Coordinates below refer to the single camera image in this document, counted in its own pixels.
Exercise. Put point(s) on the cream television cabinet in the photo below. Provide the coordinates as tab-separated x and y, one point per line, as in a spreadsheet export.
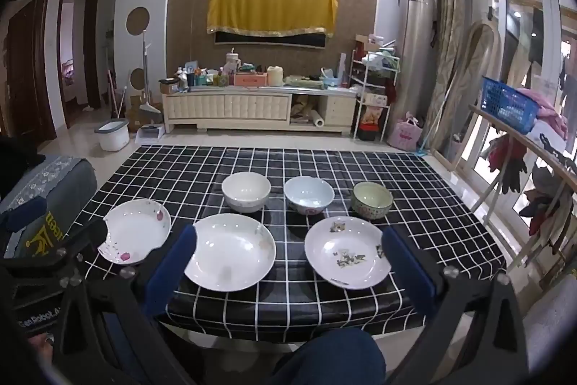
225	107

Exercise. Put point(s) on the brown door frame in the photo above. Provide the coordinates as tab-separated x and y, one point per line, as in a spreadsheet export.
92	51

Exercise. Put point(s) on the pink box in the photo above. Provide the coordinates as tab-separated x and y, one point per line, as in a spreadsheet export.
249	80

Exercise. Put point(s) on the beige arched board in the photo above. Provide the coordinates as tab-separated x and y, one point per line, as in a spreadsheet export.
473	74

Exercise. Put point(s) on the white jar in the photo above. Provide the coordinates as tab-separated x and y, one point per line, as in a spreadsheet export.
275	76

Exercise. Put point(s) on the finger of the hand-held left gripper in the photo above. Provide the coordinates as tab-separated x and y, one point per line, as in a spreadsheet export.
22	214
88	243

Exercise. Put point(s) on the grey-patterned white plate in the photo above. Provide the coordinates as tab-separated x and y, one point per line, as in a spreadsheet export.
347	245

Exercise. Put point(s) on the dark hanging gloves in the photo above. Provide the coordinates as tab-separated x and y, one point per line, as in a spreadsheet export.
511	168

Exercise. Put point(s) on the blue plastic basket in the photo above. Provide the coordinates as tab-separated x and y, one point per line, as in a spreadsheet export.
507	105

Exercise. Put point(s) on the white bowl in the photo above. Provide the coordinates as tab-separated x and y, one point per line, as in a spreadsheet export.
245	189

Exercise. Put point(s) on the pink cloth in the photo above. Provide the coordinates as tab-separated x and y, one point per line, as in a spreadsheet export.
552	110

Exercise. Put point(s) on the green bowl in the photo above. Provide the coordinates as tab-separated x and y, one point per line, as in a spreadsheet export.
372	195

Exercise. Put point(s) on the white metal shelf rack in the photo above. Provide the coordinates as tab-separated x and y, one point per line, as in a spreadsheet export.
374	96

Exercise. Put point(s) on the beige patterned curtain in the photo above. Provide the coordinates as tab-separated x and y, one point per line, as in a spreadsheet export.
446	28

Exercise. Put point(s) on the grey dustpan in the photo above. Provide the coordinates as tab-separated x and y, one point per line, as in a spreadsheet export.
149	134

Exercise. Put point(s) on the light blue bowl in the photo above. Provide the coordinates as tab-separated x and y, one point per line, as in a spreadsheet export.
309	191

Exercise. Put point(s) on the white upright broom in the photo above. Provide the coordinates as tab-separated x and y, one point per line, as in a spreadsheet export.
146	74

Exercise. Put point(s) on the chipped pink-flowered white plate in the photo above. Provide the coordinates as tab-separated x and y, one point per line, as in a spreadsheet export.
135	227

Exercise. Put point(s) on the black checked tablecloth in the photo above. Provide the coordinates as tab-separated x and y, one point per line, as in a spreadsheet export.
428	195

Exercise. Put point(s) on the silver standing air conditioner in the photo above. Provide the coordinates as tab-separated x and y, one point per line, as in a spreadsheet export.
417	51

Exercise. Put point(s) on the brown round wall decoration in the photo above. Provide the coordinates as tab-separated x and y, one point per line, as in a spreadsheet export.
137	79

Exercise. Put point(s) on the light blue basin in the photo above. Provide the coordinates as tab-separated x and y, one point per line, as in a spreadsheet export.
331	82

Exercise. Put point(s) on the glass balcony door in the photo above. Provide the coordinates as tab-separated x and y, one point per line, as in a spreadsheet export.
518	28

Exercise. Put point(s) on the white bucket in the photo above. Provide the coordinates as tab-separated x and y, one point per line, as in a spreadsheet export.
112	137

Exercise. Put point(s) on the white paper roll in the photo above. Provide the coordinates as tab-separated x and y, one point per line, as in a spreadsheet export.
318	123

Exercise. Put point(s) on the black television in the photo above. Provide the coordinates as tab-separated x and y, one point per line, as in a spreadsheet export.
270	40

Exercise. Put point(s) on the pink gift bag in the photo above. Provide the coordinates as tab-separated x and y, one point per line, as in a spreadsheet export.
404	134

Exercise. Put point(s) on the brown wooden door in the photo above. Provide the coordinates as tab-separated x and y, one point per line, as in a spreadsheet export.
25	64

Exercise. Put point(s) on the cardboard box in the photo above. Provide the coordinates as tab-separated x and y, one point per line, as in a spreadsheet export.
135	114

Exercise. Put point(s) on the wooden drying rack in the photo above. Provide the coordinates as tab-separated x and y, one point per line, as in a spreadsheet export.
496	121

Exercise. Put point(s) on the white kettle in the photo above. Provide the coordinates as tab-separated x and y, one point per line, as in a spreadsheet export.
232	62

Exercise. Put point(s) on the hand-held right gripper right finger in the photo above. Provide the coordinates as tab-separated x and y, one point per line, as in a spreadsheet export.
408	272

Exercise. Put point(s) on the plain white plate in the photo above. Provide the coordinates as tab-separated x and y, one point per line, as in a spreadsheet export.
230	249

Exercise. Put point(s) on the grey sofa with lace cover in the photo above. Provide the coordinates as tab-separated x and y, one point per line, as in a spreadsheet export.
58	177

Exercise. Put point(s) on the dark cloth with yellow print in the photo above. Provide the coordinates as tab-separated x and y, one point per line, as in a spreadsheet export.
43	236

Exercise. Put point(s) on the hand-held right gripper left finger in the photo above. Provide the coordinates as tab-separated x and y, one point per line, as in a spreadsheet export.
173	267

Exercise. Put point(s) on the yellow television cover cloth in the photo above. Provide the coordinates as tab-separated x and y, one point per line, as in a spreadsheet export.
270	8

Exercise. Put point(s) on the person's leg in blue jeans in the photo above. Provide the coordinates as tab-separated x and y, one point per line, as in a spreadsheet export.
329	360

